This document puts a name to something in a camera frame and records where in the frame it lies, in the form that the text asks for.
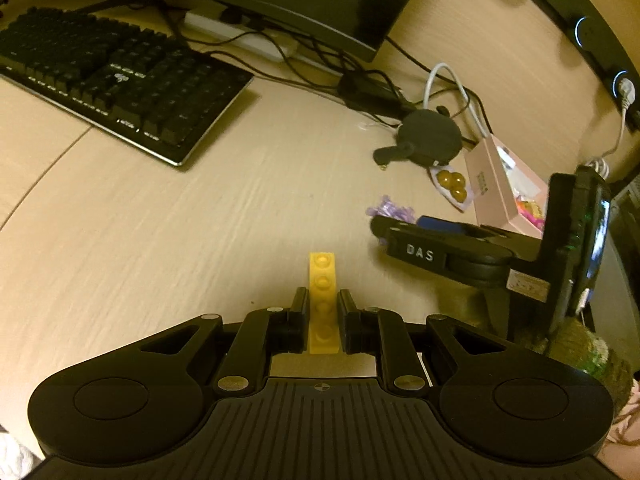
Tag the pink cardboard box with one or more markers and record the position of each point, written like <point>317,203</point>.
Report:
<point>492,180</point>

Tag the black mechanical keyboard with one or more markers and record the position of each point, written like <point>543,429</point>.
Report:
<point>125,75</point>

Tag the black power adapter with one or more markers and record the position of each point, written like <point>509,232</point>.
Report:
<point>370,90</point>

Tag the purple plastic wrapper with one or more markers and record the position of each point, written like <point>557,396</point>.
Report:
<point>395,208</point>

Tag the long yellow toy brick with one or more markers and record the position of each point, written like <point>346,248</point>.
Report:
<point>322,285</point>

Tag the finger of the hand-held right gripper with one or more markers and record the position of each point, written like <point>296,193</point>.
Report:
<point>435,222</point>
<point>385,227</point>

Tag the white power strip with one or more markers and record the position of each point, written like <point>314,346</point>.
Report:
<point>240,35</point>

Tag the pink plastic strainer basket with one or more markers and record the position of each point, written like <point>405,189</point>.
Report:
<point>536,213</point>

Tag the black computer monitor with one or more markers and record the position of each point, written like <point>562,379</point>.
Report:
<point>300,0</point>

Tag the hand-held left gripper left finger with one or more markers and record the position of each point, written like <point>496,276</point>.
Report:
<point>298,325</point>

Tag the black plush toy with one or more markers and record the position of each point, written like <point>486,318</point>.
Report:
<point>430,135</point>

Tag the brown toy ball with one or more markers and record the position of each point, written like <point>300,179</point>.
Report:
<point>444,176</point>
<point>459,194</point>
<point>456,178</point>

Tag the light patterned cloth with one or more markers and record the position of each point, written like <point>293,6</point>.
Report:
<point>627,440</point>

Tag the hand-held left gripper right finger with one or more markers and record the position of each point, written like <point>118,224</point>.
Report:
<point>346,325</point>

